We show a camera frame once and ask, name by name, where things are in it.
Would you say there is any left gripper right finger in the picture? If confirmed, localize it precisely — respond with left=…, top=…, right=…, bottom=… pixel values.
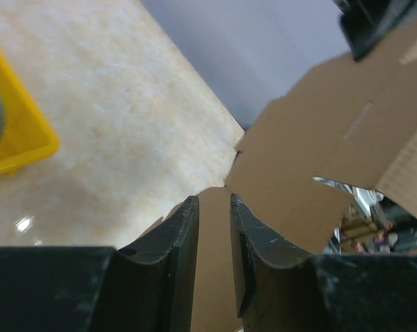
left=230, top=194, right=332, bottom=331

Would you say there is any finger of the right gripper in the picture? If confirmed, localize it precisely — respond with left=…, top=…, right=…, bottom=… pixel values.
left=334, top=0, right=417, bottom=62

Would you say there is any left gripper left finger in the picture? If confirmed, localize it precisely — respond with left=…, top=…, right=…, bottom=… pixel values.
left=90, top=196, right=199, bottom=331

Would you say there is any brown cardboard box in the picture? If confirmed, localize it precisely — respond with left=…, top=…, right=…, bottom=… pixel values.
left=191, top=18, right=417, bottom=331

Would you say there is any yellow plastic tray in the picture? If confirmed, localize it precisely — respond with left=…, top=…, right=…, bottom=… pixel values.
left=0, top=50, right=59, bottom=174

